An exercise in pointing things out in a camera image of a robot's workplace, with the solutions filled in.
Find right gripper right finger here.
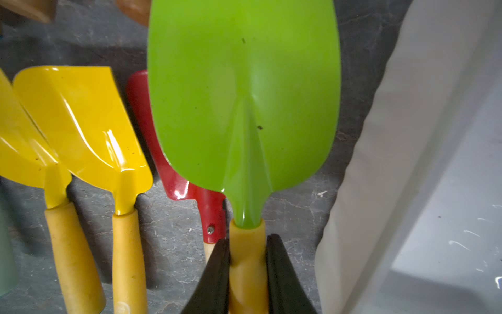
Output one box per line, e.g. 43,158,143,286
266,234,316,314

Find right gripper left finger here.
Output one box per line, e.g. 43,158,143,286
182,239,230,314

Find white plastic storage box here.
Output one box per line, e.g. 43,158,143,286
315,1,501,313

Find green trowel yellow handle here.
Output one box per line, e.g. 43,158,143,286
147,1,341,313

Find red shovel wooden handle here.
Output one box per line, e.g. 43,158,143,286
125,70,227,261

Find yellow shovel wooden handle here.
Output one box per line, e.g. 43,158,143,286
115,0,152,27

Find pale green trowel wooden handle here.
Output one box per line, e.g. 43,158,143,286
1,0,58,24

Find yellow tool in box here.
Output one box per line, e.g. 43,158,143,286
13,65,153,313

